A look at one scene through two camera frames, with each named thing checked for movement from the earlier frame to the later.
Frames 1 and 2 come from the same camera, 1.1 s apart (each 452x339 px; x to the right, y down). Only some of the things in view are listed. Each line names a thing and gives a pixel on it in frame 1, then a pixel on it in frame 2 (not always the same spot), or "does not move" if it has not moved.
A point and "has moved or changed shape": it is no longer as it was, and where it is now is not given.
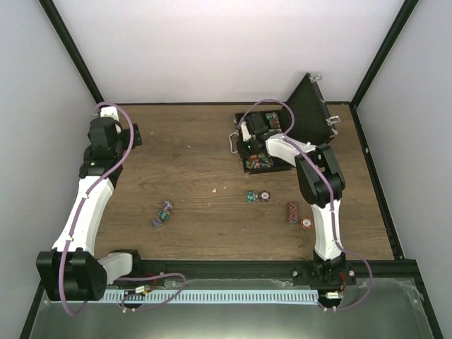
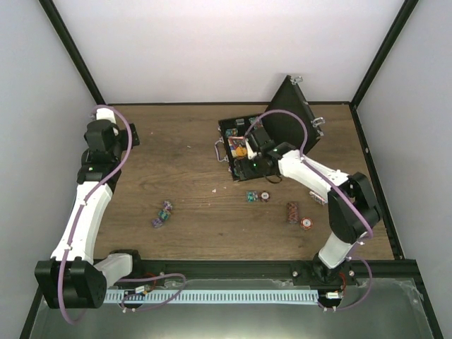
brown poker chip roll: [292, 212] does not move
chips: [273, 119] -> [232, 132]
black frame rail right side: [393, 241] does not move
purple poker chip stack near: [157, 222] does not move
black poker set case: [306, 116] has moved or changed shape
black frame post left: [71, 49] does not move
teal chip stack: [251, 196] does not move
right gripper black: [242, 153] -> [244, 171]
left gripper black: [137, 140] does not move
